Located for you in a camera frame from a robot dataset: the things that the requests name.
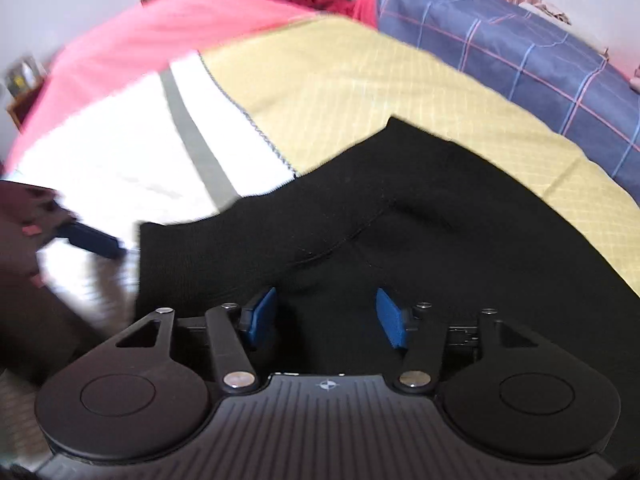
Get black pants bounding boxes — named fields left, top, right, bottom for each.
left=134, top=118, right=639, bottom=465

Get yellow patterned bed sheet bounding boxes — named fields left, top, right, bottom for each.
left=0, top=13, right=640, bottom=461

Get pink bed cover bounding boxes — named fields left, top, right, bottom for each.
left=4, top=0, right=318, bottom=170

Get blue plaid folded blanket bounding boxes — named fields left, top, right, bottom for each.
left=376, top=0, right=640, bottom=198

